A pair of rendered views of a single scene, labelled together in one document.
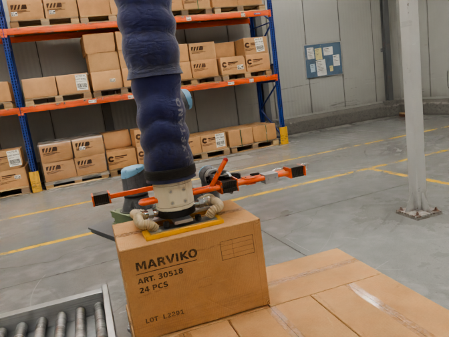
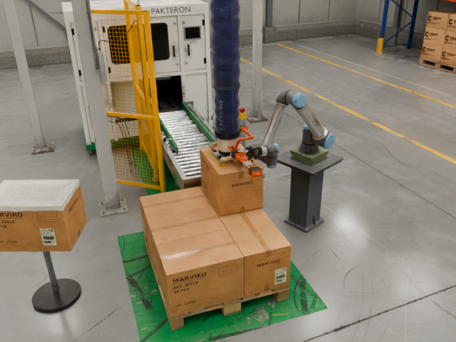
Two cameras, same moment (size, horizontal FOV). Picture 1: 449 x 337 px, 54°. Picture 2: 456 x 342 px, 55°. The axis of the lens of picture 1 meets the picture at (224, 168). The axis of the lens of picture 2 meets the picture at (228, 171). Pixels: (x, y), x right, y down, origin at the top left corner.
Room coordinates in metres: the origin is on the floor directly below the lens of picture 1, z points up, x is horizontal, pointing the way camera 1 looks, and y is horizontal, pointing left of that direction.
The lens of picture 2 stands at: (1.78, -3.38, 2.63)
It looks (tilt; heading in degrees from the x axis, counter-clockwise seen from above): 27 degrees down; 88
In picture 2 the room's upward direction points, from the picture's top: 1 degrees counter-clockwise
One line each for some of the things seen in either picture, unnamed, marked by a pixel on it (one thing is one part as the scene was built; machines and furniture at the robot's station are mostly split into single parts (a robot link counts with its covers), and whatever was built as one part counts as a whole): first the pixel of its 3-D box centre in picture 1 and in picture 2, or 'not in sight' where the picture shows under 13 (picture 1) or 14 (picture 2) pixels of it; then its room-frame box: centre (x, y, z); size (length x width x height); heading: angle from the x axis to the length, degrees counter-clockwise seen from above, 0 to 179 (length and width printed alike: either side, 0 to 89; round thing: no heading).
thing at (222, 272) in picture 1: (188, 263); (230, 177); (1.91, 0.22, 0.75); 0.60 x 0.40 x 0.40; 107
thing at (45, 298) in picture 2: not in sight; (49, 267); (0.38, -0.42, 0.31); 0.40 x 0.40 x 0.62
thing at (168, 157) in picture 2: not in sight; (161, 144); (1.13, 1.61, 0.50); 2.31 x 0.05 x 0.19; 107
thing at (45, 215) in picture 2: not in sight; (36, 214); (0.38, -0.42, 0.82); 0.60 x 0.40 x 0.40; 177
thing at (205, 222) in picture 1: (182, 223); (218, 155); (1.80, 0.21, 0.97); 0.34 x 0.10 x 0.05; 108
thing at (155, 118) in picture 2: not in sight; (125, 110); (0.80, 1.34, 1.05); 0.87 x 0.10 x 2.10; 159
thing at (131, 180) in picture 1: (135, 179); (311, 132); (2.71, 0.57, 1.02); 0.17 x 0.15 x 0.18; 123
